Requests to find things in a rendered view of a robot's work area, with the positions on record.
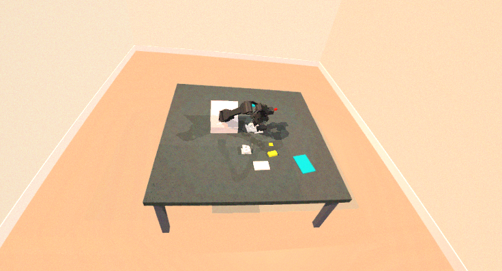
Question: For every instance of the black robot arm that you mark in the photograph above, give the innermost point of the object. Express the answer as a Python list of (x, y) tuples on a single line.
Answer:
[(226, 115)]

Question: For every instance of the cyan flat rectangular plate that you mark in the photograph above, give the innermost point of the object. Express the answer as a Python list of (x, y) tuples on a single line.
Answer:
[(304, 164)]

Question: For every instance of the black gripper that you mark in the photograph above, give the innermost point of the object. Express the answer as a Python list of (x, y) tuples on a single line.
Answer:
[(257, 120)]

